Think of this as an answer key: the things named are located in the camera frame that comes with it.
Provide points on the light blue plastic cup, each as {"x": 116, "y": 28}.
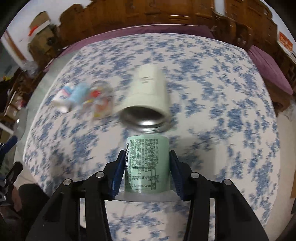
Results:
{"x": 78, "y": 95}

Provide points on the cream steel thermos cup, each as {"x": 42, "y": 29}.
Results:
{"x": 146, "y": 107}

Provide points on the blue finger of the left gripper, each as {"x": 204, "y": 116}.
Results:
{"x": 6, "y": 147}

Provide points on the stacked cardboard boxes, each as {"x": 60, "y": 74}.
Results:
{"x": 42, "y": 39}

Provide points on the red calendar card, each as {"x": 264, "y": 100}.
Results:
{"x": 285, "y": 41}

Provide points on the purple armchair cushion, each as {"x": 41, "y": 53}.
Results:
{"x": 269, "y": 69}

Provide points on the green label paper cup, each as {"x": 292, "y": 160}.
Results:
{"x": 147, "y": 170}

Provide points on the blue floral tablecloth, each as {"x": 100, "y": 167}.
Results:
{"x": 222, "y": 119}

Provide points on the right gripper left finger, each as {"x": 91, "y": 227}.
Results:
{"x": 60, "y": 217}

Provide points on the carved wooden armchair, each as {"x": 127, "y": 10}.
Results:
{"x": 254, "y": 26}

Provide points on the carved wooden sofa bench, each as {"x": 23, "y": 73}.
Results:
{"x": 78, "y": 22}

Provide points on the purple sofa cushion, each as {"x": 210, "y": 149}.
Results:
{"x": 196, "y": 30}

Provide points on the person's left hand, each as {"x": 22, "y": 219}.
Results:
{"x": 16, "y": 199}

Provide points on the white paper cup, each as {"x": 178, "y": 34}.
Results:
{"x": 61, "y": 100}

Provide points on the clear glass red flowers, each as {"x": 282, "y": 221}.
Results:
{"x": 99, "y": 100}

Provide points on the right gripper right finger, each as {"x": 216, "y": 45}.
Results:
{"x": 234, "y": 218}

